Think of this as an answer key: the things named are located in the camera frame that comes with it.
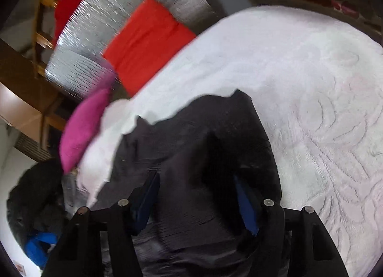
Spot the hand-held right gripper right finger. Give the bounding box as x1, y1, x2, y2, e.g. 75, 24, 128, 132
233, 173, 349, 277

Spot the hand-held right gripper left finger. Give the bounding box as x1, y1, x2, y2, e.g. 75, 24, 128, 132
42, 171, 162, 277

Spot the black puffer jacket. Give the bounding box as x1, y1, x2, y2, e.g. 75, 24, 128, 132
87, 88, 292, 277

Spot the grey garment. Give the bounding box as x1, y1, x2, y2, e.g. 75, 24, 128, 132
61, 172, 90, 214

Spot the pink pillow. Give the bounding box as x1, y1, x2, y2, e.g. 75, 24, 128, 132
59, 87, 113, 174

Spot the pile of black coats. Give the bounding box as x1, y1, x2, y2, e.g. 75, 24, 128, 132
7, 159, 72, 236

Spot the blue jacket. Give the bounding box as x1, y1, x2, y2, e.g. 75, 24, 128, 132
25, 232, 59, 270

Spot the white blanket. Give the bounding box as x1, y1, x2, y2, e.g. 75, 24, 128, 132
76, 4, 383, 277

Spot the red pillow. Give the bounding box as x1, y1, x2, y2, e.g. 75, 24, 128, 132
102, 0, 196, 97

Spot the wooden pillar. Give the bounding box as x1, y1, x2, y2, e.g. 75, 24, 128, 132
0, 39, 71, 146

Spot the silver foil panel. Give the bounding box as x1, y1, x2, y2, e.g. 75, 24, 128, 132
45, 0, 216, 104

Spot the wooden stair railing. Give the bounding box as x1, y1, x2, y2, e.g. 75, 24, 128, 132
30, 0, 72, 80

